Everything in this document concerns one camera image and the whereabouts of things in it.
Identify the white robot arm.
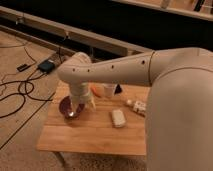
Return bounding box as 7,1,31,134
58,48,213,171

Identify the dark triangular object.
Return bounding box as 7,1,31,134
115,84,122,94

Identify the dark power adapter box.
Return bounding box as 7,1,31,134
38,60,55,73

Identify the white sponge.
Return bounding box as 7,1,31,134
111,110,126,128

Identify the dark purple bowl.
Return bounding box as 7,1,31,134
59,96,85,119

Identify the wooden table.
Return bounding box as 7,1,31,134
37,82,149,156

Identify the white cup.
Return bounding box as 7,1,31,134
103,84,116,98

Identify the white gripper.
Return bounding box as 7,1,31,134
69,83,96,116

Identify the small black device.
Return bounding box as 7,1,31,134
17,64,30,72

